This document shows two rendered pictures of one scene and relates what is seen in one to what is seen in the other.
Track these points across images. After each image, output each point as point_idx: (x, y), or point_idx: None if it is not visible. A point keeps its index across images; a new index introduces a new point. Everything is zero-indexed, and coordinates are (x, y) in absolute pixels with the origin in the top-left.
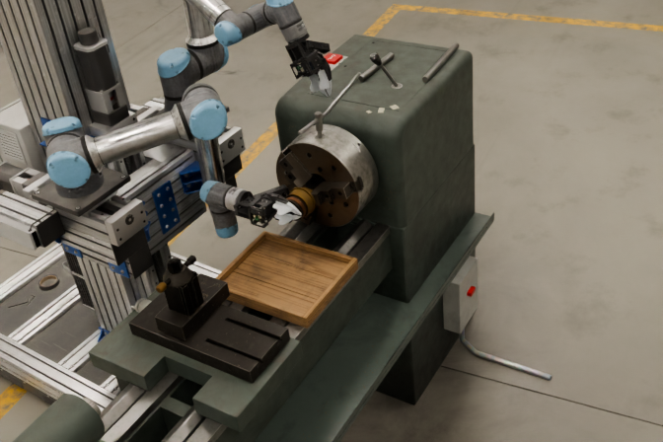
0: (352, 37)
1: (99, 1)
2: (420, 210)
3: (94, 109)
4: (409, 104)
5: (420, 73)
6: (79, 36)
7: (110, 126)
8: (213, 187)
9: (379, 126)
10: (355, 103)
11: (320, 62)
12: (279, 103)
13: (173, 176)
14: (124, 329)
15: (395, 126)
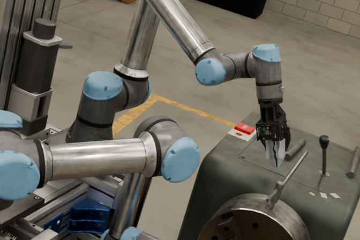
0: (252, 113)
1: None
2: None
3: (12, 110)
4: (348, 196)
5: (339, 167)
6: (37, 24)
7: (24, 135)
8: (141, 237)
9: (325, 212)
10: (292, 180)
11: (284, 130)
12: (209, 159)
13: (66, 209)
14: None
15: (344, 217)
